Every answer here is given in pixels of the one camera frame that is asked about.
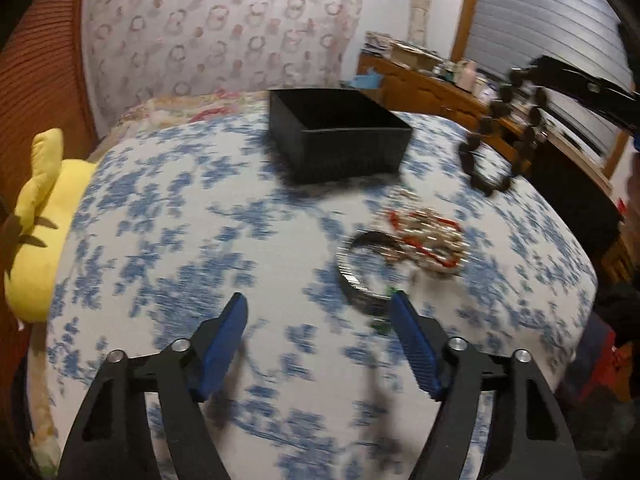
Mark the wooden side cabinet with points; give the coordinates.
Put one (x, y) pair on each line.
(430, 92)

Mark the black jewelry box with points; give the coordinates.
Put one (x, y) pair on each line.
(345, 150)

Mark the pink floral bedspread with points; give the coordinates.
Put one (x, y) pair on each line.
(190, 106)

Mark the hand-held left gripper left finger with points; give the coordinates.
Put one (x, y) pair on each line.
(222, 340)

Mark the cardboard box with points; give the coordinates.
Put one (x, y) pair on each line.
(415, 55)

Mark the grey window blind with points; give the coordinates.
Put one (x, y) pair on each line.
(545, 15)

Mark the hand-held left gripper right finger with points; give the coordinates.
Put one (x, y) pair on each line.
(417, 345)

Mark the blue plastic bag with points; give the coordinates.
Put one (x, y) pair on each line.
(368, 80)

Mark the wooden louvred wardrobe door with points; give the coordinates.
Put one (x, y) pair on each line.
(45, 70)

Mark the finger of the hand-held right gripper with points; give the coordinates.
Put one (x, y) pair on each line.
(590, 87)

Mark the blue floral blanket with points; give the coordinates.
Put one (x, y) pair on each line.
(200, 220)

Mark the yellow plush toy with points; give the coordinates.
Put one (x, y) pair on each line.
(42, 220)

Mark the beige window curtain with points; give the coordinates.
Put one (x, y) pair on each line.
(420, 0)

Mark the pink thermos jug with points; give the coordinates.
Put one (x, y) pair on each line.
(469, 74)

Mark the circle pattern sheer curtain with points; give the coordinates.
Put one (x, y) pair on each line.
(225, 25)

